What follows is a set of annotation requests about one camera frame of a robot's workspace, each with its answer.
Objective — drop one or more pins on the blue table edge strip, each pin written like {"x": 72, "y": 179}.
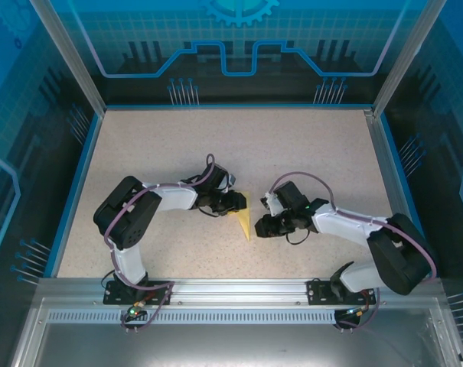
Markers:
{"x": 74, "y": 199}
{"x": 409, "y": 183}

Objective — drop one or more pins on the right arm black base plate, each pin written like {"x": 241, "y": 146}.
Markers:
{"x": 315, "y": 292}

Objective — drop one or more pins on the grey metal sheet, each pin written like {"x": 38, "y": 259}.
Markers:
{"x": 231, "y": 344}

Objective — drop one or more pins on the aluminium side channel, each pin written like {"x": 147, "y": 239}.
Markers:
{"x": 388, "y": 168}

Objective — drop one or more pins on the aluminium frame post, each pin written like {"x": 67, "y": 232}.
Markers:
{"x": 403, "y": 61}
{"x": 74, "y": 65}

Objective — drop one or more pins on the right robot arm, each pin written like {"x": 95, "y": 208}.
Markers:
{"x": 399, "y": 260}

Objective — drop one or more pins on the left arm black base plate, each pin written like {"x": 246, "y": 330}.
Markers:
{"x": 110, "y": 296}

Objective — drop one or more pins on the pale yellow paper sheet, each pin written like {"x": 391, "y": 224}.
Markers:
{"x": 246, "y": 223}

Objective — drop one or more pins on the grey sheet at corner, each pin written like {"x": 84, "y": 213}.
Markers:
{"x": 238, "y": 292}

